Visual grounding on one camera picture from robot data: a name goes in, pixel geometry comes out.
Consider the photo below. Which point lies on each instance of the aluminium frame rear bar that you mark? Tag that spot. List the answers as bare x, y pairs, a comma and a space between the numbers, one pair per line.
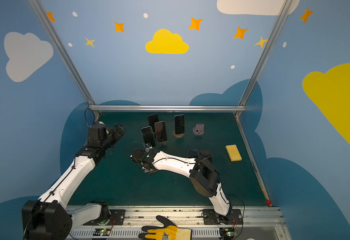
138, 108

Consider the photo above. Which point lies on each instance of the grey phone stand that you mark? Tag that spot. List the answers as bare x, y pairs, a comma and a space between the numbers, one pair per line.
198, 130

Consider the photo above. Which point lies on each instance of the white-framed phone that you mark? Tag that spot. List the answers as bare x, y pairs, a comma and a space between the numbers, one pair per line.
192, 154

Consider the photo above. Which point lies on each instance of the right green circuit board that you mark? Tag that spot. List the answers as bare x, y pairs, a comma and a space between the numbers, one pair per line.
227, 233

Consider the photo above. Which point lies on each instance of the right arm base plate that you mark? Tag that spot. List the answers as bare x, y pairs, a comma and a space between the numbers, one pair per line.
210, 217

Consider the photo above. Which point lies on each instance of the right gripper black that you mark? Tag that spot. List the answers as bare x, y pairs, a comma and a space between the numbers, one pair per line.
137, 155

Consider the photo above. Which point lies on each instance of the left green circuit board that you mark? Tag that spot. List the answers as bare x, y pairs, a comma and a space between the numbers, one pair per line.
101, 232

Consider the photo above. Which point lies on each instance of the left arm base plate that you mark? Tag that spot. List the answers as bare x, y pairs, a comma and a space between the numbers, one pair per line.
115, 218

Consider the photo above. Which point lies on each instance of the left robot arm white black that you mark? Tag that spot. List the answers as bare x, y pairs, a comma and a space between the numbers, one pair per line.
47, 217

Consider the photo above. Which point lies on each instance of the aluminium frame right post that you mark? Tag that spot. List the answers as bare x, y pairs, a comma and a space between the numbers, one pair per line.
272, 38

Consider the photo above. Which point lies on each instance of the pink phone middle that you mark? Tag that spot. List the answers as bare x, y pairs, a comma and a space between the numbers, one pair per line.
161, 132

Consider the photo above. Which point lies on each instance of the black phone on wooden stand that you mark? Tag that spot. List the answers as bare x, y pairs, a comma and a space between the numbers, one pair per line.
179, 124

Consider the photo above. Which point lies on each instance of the yellow black work glove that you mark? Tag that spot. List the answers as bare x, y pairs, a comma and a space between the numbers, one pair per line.
169, 231

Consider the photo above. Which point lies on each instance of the aluminium frame left post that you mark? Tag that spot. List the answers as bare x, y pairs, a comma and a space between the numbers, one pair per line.
47, 24

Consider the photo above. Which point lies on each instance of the green circuit board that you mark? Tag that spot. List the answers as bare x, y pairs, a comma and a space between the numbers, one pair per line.
227, 233
101, 232

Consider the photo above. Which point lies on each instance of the black phone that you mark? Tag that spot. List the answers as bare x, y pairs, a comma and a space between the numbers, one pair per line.
154, 118
179, 124
206, 154

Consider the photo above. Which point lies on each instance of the yellow sponge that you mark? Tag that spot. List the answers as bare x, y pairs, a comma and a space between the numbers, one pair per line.
233, 153

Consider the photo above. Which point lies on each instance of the silver phone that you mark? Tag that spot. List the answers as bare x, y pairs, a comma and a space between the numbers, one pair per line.
148, 137

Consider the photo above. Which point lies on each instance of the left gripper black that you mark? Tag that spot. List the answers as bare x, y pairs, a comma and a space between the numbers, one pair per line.
113, 135

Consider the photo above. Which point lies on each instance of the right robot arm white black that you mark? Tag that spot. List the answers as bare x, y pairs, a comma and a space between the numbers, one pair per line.
202, 173

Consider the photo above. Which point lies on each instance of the round wooden phone stand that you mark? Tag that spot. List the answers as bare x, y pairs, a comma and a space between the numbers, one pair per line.
178, 135

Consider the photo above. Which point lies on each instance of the aluminium frame post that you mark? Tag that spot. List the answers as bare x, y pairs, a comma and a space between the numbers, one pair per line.
272, 38
47, 24

